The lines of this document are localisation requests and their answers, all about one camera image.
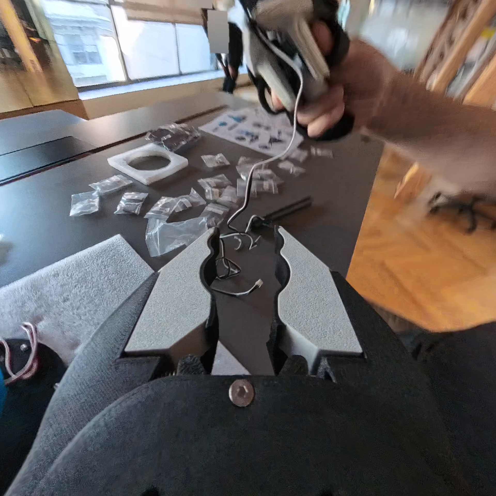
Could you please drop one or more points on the black chair base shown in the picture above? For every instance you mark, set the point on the black chair base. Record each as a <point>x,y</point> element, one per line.
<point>465,205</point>

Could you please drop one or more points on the dark shiny plastic bag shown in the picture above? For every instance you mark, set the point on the dark shiny plastic bag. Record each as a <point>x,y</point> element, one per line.
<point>174,135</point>

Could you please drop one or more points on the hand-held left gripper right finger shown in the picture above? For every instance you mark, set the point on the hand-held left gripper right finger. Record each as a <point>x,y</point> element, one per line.
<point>317,310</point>

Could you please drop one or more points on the black screwdriver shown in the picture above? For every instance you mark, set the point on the black screwdriver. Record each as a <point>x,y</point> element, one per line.
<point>294,205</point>

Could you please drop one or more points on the dark grey desk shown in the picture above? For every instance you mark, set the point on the dark grey desk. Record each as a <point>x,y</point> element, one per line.
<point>329,217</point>

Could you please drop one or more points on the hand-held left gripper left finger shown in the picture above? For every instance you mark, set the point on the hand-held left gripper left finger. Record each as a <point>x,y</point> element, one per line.
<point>174,310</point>

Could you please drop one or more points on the white foam sheet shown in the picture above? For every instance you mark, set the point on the white foam sheet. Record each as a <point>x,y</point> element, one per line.
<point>69,286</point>

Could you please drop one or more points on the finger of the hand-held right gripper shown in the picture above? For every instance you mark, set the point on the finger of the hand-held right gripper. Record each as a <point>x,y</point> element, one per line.
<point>269,44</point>
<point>281,87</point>

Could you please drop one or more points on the blue toy robot arm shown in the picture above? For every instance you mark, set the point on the blue toy robot arm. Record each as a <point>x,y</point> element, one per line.
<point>23,407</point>

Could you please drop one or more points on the person's dark clothing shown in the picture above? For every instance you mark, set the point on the person's dark clothing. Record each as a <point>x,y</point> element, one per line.
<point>465,407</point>

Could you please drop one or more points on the person's right forearm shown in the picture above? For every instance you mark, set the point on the person's right forearm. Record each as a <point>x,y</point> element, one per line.
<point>434,131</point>

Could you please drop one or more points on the white foam frame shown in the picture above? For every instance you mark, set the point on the white foam frame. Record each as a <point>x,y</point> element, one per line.
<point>116,162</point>

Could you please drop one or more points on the pile of clear screw bags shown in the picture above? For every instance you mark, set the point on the pile of clear screw bags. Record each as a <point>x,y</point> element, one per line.
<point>217,182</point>

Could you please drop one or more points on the dark office desk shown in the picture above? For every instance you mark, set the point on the dark office desk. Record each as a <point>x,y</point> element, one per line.
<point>38,131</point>

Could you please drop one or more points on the person's right hand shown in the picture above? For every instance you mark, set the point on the person's right hand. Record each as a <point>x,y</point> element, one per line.
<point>364,77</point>

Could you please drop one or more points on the printed instruction sheet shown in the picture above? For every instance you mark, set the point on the printed instruction sheet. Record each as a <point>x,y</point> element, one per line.
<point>248,124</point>

